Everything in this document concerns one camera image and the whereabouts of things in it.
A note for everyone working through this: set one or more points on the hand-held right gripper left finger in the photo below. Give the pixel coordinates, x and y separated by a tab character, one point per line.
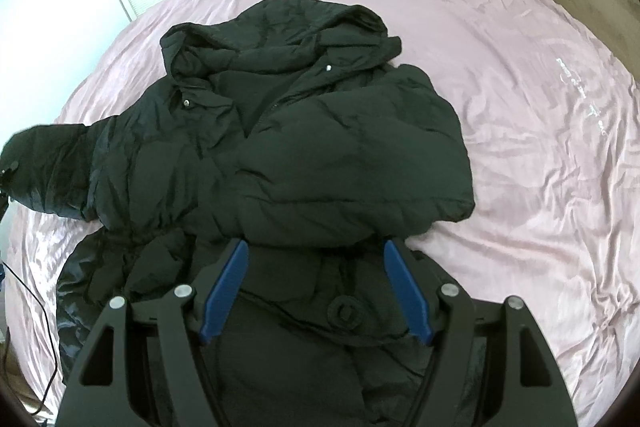
227	287

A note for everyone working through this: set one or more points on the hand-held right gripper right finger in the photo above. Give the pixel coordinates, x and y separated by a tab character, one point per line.
405	287

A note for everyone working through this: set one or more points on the pink bed sheet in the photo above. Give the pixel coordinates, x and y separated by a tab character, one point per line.
525	147

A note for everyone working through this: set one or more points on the black puffer jacket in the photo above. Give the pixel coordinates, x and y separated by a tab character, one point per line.
300	147

